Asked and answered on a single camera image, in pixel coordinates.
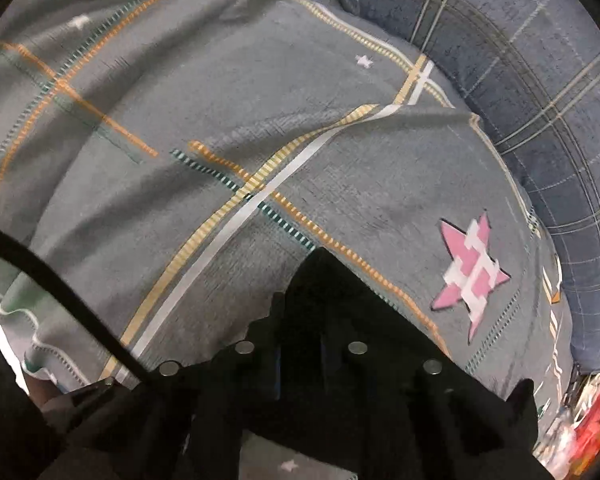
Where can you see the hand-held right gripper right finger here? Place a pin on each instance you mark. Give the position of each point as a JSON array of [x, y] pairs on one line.
[[325, 355]]

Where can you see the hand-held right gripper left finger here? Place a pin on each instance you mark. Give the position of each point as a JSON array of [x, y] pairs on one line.
[[278, 365]]

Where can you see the black pants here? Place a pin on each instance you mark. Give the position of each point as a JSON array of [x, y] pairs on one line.
[[325, 280]]

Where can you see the red blurred clutter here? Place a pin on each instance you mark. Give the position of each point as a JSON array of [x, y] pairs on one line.
[[592, 420]]

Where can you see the grey star-print bedsheet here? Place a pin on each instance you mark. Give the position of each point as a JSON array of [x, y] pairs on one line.
[[190, 85]]

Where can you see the blue plaid blanket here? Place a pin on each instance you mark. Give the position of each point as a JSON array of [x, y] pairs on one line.
[[520, 85]]

